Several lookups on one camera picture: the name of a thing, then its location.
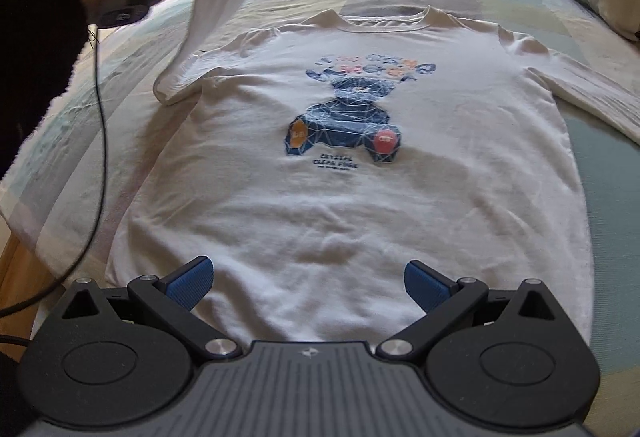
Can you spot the person's left forearm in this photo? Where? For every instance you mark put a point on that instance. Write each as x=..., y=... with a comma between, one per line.
x=35, y=47

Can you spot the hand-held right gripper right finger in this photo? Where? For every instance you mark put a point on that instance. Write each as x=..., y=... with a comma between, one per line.
x=425, y=287

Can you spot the white printed t-shirt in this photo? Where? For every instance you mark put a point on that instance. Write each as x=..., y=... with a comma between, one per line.
x=350, y=217

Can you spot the wooden bed frame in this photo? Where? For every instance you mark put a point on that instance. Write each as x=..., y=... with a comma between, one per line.
x=25, y=287

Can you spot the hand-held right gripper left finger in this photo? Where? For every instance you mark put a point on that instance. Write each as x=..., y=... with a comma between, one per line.
x=187, y=284

